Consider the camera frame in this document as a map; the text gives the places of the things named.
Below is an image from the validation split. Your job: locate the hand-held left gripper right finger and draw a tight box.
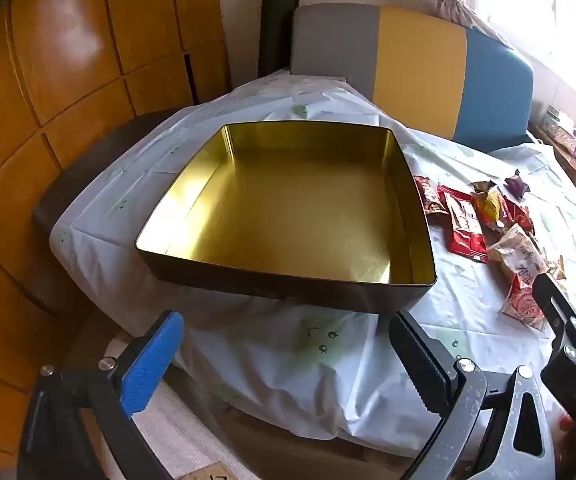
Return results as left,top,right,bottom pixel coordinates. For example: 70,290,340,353
388,310,556,480

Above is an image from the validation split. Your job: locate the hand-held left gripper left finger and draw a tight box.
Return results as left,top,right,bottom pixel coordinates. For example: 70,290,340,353
18,311,185,480

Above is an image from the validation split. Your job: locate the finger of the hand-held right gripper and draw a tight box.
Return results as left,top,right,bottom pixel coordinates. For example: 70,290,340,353
532,275,576,422

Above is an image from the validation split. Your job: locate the red white round-print packet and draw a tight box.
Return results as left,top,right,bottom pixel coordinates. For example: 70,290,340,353
500,272,549,331

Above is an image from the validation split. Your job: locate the clear nut mix packet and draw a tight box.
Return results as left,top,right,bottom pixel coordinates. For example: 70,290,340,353
543,255,567,282

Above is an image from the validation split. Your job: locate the beige pastry packet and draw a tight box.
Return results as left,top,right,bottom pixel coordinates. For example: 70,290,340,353
488,225,544,281

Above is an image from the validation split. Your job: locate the red crimped candy packet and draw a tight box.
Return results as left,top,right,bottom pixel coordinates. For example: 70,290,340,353
503,202,534,233

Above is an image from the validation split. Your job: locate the long plain red snack packet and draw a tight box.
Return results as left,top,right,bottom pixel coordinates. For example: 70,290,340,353
438,185,489,263

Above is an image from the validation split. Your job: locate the yellow snack packet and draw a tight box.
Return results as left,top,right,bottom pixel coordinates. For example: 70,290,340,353
470,182,511,226

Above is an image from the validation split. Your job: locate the purple snack packet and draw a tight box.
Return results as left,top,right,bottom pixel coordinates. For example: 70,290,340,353
504,170,531,203

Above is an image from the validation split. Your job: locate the red patterned snack packet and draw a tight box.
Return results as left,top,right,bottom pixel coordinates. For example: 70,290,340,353
413,176,448,216

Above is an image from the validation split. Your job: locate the gold tin box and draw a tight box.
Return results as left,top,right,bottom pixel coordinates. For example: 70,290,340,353
134,121,438,317

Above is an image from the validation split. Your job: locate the white foam sheet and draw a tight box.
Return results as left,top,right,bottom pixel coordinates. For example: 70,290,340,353
102,340,249,480

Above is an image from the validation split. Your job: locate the white printed tablecloth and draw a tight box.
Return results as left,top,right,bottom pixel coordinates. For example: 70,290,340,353
50,67,576,461

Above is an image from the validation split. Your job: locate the patterned beige box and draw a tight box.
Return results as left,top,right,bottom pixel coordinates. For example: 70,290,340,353
545,107,576,153

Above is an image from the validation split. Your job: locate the window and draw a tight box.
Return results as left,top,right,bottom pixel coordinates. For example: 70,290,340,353
473,0,576,106

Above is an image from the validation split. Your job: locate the grey yellow blue sofa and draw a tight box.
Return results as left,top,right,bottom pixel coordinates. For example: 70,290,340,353
290,4,536,153

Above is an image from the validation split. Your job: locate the wooden cabinet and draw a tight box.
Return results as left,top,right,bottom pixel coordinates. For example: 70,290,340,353
0,0,231,411

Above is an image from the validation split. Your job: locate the dark rolled mat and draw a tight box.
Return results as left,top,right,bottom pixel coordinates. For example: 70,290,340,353
259,0,299,78

